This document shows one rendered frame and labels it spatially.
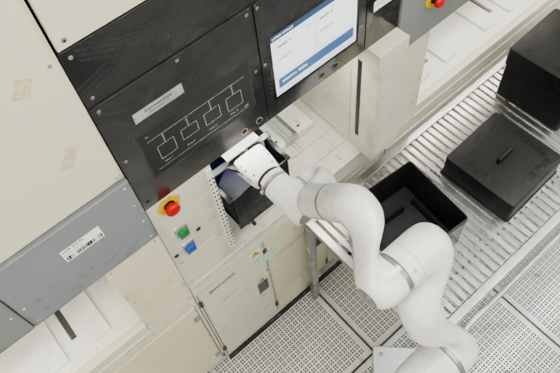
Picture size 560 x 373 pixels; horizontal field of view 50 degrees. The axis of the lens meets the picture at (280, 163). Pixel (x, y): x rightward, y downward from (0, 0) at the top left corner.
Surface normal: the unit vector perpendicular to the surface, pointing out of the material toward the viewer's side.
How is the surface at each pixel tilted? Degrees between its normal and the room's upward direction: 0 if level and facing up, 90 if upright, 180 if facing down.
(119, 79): 90
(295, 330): 0
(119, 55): 90
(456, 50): 0
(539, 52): 0
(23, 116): 90
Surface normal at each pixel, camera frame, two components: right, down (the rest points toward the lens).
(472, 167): -0.07, -0.54
